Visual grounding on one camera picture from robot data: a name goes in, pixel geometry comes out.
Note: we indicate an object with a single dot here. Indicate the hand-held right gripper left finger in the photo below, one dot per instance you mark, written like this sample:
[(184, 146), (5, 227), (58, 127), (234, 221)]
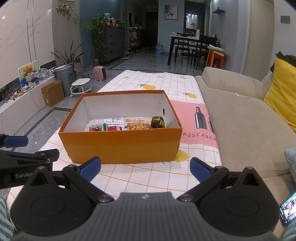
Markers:
[(90, 168)]

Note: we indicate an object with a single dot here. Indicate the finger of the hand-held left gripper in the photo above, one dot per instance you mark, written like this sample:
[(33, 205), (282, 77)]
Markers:
[(27, 158), (16, 141)]

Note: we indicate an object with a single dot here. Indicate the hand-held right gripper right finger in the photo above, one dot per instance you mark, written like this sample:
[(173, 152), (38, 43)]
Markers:
[(200, 169)]

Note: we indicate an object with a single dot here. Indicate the orange cardboard box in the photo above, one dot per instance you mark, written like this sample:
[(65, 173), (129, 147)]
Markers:
[(120, 146)]

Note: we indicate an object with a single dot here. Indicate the dark red candy clear wrapper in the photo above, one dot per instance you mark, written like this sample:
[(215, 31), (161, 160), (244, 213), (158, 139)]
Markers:
[(94, 128)]

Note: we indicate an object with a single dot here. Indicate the green sausage stick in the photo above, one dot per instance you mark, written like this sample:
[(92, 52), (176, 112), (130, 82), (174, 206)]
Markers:
[(104, 127)]

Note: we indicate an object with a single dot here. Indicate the red snack packet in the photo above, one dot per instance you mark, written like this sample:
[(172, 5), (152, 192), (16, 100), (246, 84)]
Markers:
[(114, 128)]

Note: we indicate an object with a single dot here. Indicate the white translucent snack packet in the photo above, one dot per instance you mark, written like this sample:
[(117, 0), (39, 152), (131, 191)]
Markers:
[(101, 121)]

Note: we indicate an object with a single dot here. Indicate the dark green egg packet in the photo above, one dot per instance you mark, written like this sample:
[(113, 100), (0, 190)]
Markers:
[(159, 122)]

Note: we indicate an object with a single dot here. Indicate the peanut packet red-white print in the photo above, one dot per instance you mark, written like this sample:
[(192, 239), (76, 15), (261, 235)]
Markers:
[(138, 126)]

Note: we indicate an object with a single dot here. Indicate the teal striped cloth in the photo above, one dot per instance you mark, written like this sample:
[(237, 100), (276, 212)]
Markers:
[(5, 220)]

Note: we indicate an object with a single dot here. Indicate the beige sofa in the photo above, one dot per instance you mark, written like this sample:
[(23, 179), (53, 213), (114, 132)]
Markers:
[(242, 127)]

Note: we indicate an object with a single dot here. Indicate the brown cardboard carton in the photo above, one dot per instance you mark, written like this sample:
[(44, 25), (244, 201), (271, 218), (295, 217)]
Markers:
[(53, 93)]

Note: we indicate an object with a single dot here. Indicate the group of small ornaments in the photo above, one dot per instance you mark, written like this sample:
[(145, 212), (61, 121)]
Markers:
[(44, 74)]

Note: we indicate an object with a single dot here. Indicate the teddy bear picture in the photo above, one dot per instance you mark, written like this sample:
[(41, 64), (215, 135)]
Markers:
[(29, 69)]

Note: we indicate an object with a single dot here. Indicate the grey plant pot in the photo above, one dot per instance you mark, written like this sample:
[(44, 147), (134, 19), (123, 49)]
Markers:
[(63, 81)]

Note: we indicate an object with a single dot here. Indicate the white rolling stool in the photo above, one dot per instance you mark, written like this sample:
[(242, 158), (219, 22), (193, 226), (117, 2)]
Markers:
[(81, 87)]

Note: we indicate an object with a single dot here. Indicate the light blue pillow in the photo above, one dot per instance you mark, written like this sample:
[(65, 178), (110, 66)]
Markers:
[(291, 160)]

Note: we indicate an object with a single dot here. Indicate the pink heater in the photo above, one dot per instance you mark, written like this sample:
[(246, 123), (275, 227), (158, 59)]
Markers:
[(99, 73)]

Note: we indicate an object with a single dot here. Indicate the black smartphone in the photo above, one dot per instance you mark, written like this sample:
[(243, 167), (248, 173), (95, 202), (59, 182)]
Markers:
[(288, 208)]

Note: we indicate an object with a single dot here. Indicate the potted long-leaf plant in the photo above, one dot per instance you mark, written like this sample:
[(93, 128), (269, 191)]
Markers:
[(67, 56)]

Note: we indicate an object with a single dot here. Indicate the yellow tin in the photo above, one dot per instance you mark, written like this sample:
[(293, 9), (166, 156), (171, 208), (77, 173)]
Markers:
[(96, 62)]

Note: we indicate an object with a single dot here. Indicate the yellow pillow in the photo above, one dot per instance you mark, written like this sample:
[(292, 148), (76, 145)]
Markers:
[(282, 97)]

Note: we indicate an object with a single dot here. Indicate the orange stool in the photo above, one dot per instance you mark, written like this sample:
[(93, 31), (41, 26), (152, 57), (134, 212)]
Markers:
[(209, 60)]

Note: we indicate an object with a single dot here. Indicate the pale teal cloth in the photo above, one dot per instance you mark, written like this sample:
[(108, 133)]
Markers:
[(290, 231)]

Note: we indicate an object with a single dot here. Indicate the black dining chair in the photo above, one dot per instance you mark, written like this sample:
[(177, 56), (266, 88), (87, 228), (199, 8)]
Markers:
[(203, 44), (181, 52)]

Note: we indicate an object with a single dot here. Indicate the pale stack of papers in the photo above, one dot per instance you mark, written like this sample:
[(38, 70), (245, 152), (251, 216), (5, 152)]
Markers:
[(217, 49)]

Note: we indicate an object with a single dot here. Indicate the dark grey cabinet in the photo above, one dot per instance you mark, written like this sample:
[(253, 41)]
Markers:
[(115, 44)]

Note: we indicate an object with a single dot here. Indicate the blue water jug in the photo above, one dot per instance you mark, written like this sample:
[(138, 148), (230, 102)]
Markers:
[(159, 49)]

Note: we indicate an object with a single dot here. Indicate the dark dining table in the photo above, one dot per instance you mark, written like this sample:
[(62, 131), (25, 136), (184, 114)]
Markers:
[(182, 37)]

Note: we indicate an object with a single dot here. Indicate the white bottle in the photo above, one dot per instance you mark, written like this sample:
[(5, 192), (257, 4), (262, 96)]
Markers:
[(198, 34)]

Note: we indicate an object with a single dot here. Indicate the large green leafy plant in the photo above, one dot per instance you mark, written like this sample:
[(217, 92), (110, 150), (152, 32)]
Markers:
[(98, 32)]

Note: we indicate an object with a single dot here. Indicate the cluttered shoe rack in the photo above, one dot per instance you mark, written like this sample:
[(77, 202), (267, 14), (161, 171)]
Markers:
[(134, 39)]

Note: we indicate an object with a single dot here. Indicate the hanging vine plant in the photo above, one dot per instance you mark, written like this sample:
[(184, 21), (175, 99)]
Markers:
[(67, 11)]

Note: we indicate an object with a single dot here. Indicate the dark brown cushion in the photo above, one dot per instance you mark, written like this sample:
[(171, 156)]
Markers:
[(285, 56)]

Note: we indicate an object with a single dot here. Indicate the wall mirror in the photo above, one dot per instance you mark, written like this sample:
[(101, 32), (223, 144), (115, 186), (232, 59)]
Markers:
[(192, 21)]

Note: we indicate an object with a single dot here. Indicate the small wall shelf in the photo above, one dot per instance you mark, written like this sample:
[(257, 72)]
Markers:
[(218, 10)]

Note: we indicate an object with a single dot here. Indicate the flower wall painting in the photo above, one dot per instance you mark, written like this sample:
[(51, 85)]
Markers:
[(171, 12)]

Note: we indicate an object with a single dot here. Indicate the grey wall switch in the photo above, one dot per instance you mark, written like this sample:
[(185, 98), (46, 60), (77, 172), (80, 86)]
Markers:
[(285, 19)]

